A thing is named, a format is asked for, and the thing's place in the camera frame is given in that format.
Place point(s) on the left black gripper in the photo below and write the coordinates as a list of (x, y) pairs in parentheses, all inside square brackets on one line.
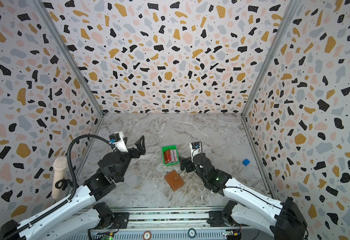
[(142, 149)]

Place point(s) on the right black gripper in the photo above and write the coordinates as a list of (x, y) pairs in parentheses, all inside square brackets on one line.
[(187, 163)]

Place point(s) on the stack of credit cards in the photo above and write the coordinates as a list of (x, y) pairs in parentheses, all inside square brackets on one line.
[(170, 157)]

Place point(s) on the green plastic card tray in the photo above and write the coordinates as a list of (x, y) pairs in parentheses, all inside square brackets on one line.
[(167, 148)]

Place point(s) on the brown leather card holder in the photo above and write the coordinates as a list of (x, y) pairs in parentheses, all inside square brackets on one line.
[(174, 180)]

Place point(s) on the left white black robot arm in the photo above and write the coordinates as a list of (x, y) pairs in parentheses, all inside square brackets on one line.
[(37, 226)]

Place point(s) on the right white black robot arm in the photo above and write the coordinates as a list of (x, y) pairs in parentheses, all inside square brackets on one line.
[(280, 220)]

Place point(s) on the small blue cube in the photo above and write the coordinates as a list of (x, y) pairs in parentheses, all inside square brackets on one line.
[(246, 162)]

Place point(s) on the beige foam microphone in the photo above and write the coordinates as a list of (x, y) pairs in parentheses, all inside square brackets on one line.
[(59, 167)]

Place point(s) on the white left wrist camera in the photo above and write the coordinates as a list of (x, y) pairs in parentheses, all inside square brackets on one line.
[(117, 139)]

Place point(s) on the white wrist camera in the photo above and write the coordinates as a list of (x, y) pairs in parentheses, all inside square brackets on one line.
[(196, 148), (117, 139)]

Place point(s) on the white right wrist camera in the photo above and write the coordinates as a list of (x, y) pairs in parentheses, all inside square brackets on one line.
[(196, 148)]

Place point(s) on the aluminium mounting rail frame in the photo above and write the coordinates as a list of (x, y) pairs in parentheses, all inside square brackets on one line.
[(202, 223)]

